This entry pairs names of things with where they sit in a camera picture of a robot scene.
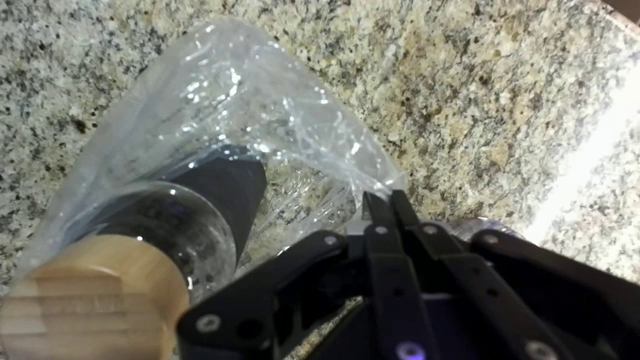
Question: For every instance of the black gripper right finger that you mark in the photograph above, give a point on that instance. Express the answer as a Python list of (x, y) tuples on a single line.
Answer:
[(414, 239)]

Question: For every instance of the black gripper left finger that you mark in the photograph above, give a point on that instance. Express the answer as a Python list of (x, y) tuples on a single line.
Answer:
[(379, 232)]

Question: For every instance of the clear plastic bag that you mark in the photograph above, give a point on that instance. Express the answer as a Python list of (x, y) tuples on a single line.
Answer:
[(224, 142)]

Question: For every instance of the black bottle with wooden cap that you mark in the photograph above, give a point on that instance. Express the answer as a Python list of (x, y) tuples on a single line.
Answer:
[(135, 265)]

